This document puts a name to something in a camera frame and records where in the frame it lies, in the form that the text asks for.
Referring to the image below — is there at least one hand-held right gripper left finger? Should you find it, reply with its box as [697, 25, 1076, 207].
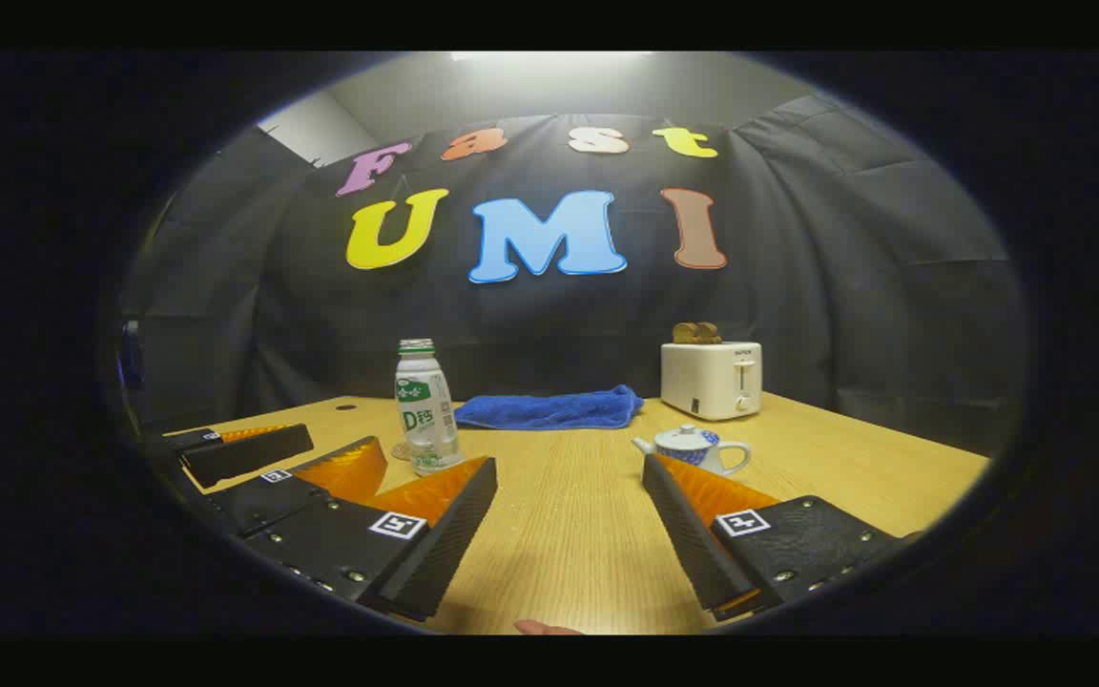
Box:
[244, 456, 499, 621]

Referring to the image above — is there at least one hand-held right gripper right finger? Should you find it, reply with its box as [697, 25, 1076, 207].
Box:
[642, 453, 903, 621]

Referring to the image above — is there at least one white blue patterned teacup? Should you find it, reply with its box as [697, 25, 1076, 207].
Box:
[632, 425, 752, 475]

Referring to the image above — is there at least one white water bottle green label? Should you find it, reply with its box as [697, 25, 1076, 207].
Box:
[395, 339, 463, 475]

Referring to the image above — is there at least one blue towel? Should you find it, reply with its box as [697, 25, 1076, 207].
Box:
[454, 385, 644, 430]

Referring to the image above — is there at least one white toaster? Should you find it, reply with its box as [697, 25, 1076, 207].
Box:
[661, 342, 763, 422]

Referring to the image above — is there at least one black backdrop cloth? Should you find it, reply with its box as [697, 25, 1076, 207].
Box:
[120, 91, 1027, 459]

